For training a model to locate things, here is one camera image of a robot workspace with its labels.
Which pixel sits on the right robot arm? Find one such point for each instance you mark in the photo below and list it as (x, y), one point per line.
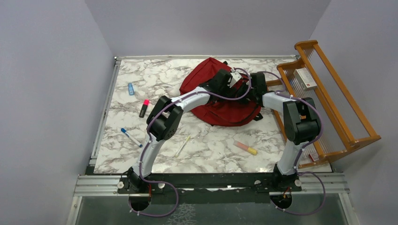
(302, 125)

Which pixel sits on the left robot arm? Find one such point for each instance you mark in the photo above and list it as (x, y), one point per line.
(166, 115)

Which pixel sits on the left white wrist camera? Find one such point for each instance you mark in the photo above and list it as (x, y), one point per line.
(235, 77)

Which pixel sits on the light blue highlighter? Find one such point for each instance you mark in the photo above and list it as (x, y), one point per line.
(131, 89)

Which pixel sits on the red backpack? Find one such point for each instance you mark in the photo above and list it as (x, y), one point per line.
(218, 112)

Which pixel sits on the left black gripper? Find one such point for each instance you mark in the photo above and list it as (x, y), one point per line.
(227, 90)

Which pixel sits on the white red small box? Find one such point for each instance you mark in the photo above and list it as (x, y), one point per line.
(305, 79)

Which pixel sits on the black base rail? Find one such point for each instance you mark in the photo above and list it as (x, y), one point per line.
(194, 188)

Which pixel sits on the blue capped pen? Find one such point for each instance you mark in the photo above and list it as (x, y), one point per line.
(123, 130)

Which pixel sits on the orange wooden rack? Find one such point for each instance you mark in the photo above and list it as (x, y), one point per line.
(324, 150)

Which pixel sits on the pink black highlighter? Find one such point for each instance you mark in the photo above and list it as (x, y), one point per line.
(144, 108)

